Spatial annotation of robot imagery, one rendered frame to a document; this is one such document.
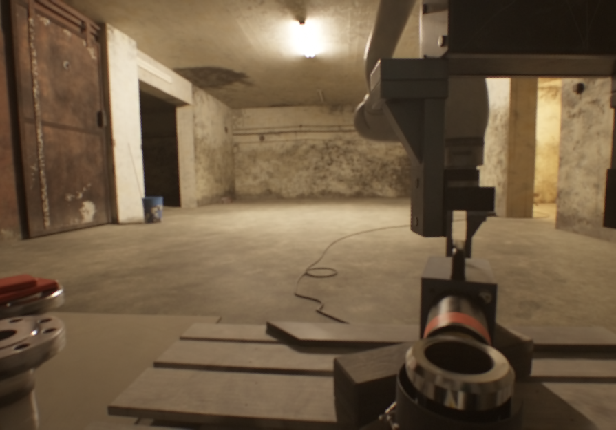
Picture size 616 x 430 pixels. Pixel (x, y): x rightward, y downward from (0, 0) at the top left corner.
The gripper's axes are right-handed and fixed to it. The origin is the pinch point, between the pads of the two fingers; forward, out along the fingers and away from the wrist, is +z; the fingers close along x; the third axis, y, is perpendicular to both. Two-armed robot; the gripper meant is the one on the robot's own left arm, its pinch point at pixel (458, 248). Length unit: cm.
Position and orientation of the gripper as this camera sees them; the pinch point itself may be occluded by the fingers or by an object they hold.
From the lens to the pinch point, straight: 79.2
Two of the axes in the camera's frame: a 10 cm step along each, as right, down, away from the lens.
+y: -4.1, 1.0, -9.1
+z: 0.2, 9.9, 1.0
